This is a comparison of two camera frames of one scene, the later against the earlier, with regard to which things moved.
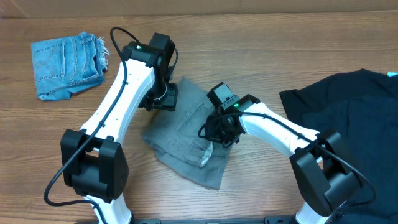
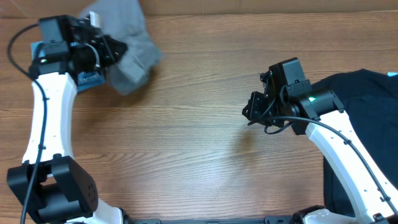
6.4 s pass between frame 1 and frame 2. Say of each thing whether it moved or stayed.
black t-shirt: stayed
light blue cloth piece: stayed
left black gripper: moved
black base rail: stayed
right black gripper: moved
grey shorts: moved
